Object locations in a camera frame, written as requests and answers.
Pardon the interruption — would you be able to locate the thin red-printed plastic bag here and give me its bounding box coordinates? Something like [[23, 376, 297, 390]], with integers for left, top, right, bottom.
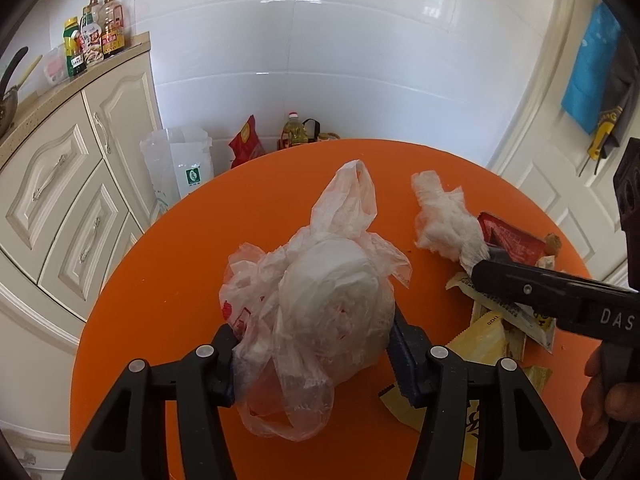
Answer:
[[219, 159, 412, 443]]

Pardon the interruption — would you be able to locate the white bag green logo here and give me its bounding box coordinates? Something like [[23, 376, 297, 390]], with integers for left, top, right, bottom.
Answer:
[[139, 126, 215, 211]]

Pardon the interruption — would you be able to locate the red plastic bag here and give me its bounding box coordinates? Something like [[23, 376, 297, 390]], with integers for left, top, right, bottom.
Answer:
[[229, 115, 267, 170]]

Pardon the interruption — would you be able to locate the clear plastic food box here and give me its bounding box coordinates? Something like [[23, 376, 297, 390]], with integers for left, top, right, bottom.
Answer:
[[40, 47, 71, 86]]

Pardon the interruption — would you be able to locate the picture label sauce bottle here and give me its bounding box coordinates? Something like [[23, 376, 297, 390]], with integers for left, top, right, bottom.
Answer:
[[80, 10, 105, 66]]

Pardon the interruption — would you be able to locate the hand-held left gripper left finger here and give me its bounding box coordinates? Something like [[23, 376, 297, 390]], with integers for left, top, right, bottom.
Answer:
[[62, 325, 241, 480]]

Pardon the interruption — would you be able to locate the dark patterned tote bag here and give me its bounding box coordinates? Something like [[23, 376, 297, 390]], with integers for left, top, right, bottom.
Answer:
[[300, 118, 342, 144]]

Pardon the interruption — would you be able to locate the blue apron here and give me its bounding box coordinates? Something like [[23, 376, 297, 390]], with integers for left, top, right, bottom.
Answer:
[[561, 2, 623, 136]]

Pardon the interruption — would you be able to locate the steel wok black handle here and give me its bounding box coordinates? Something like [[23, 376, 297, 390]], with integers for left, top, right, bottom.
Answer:
[[0, 46, 30, 137]]

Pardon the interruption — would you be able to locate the person's right hand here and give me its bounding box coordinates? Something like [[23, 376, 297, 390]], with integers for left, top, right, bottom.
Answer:
[[575, 345, 640, 461]]

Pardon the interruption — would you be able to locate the wooden spatula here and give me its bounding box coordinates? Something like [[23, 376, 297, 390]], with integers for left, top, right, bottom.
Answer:
[[20, 55, 44, 96]]

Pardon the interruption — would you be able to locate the orange round table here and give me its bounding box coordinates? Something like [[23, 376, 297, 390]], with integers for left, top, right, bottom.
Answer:
[[70, 138, 591, 480]]

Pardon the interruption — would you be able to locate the grey apron yellow trim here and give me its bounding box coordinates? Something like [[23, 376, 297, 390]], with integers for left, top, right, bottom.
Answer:
[[587, 35, 640, 173]]

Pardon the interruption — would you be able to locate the yellow cooking oil bottle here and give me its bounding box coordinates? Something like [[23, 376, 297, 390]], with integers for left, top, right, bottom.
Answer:
[[279, 111, 310, 151]]

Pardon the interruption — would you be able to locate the green yellow bottle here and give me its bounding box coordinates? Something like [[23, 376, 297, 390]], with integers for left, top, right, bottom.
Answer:
[[62, 16, 81, 53]]

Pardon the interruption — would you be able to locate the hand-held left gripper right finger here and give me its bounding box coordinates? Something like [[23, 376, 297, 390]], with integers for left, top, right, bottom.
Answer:
[[387, 305, 583, 480]]

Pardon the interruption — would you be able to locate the long tissue wad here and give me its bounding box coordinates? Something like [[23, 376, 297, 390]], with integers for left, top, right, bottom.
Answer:
[[411, 170, 490, 275]]

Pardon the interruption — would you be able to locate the dark red snack packet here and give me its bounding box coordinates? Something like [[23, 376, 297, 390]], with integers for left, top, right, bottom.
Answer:
[[476, 211, 547, 267]]

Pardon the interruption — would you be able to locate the plain yellow foil packet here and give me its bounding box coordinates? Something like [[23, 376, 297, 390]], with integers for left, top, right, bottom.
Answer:
[[446, 312, 527, 367]]

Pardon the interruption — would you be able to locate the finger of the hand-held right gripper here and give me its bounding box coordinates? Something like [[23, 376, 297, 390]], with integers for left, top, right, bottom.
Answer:
[[471, 257, 571, 323]]

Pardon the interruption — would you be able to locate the white panel door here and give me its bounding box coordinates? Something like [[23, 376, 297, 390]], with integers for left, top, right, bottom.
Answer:
[[487, 0, 640, 291]]

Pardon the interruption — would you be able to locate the cream kitchen base cabinet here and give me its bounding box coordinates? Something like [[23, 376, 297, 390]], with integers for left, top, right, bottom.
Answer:
[[0, 31, 166, 480]]

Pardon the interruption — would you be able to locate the small dark sauce bottle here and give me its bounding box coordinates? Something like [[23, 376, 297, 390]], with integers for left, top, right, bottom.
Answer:
[[67, 45, 88, 78]]

